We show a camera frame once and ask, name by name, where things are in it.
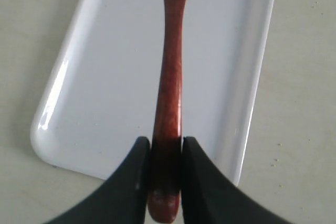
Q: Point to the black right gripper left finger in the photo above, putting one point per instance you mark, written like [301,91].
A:
[122,197]

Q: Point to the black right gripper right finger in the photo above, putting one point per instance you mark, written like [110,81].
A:
[209,197]

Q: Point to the dark red wooden spoon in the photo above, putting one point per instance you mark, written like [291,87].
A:
[164,185]

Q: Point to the white rectangular plastic tray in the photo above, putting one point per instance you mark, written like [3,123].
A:
[102,91]

